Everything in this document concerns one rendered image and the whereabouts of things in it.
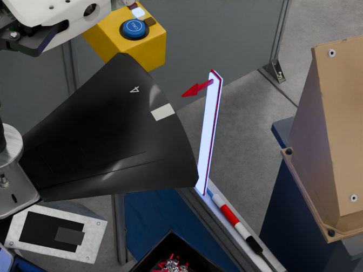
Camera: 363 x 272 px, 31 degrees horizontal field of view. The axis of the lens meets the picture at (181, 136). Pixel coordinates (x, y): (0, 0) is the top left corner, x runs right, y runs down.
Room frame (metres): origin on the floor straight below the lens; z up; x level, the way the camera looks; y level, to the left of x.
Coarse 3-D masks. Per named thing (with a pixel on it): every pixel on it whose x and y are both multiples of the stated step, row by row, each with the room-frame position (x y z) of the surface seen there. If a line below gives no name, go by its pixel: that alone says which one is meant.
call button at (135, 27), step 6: (126, 24) 0.87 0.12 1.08; (132, 24) 0.88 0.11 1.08; (138, 24) 0.88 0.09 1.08; (144, 24) 0.88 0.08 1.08; (126, 30) 0.86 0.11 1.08; (132, 30) 0.86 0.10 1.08; (138, 30) 0.86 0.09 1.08; (144, 30) 0.87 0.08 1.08; (132, 36) 0.85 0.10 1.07; (138, 36) 0.86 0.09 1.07
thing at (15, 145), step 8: (8, 128) 0.48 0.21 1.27; (8, 136) 0.47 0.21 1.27; (16, 136) 0.47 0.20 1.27; (8, 144) 0.46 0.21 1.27; (16, 144) 0.46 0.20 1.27; (8, 152) 0.44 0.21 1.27; (16, 152) 0.44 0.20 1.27; (0, 160) 0.43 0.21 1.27; (8, 160) 0.43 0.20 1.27; (16, 160) 0.44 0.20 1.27; (0, 168) 0.42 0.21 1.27; (8, 168) 0.43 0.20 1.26
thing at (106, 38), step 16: (112, 16) 0.90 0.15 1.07; (128, 16) 0.91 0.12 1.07; (144, 16) 0.91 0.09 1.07; (96, 32) 0.88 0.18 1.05; (112, 32) 0.86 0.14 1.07; (160, 32) 0.87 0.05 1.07; (96, 48) 0.89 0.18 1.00; (112, 48) 0.84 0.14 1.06; (128, 48) 0.83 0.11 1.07; (144, 48) 0.85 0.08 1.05; (160, 48) 0.87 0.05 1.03; (144, 64) 0.85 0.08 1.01; (160, 64) 0.87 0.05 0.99
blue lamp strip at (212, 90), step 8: (216, 80) 0.66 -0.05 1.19; (208, 88) 0.67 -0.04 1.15; (216, 88) 0.66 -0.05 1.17; (208, 96) 0.67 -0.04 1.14; (216, 96) 0.66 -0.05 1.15; (208, 104) 0.67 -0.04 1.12; (208, 112) 0.67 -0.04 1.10; (208, 120) 0.67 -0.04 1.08; (208, 128) 0.66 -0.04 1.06; (208, 136) 0.66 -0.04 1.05; (208, 144) 0.66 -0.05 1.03; (200, 152) 0.67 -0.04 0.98; (208, 152) 0.66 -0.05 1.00; (200, 160) 0.67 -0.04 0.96; (200, 168) 0.67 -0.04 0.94; (200, 176) 0.67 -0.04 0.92; (200, 184) 0.66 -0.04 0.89; (200, 192) 0.66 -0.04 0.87
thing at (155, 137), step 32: (128, 64) 0.66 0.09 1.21; (96, 96) 0.60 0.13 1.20; (160, 96) 0.62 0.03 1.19; (32, 128) 0.54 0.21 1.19; (64, 128) 0.54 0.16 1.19; (96, 128) 0.55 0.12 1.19; (128, 128) 0.56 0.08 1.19; (160, 128) 0.57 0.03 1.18; (32, 160) 0.49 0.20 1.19; (64, 160) 0.49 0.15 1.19; (96, 160) 0.50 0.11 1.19; (128, 160) 0.51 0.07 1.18; (160, 160) 0.52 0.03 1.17; (192, 160) 0.53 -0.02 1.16; (64, 192) 0.45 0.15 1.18; (96, 192) 0.46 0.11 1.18; (128, 192) 0.47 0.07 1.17
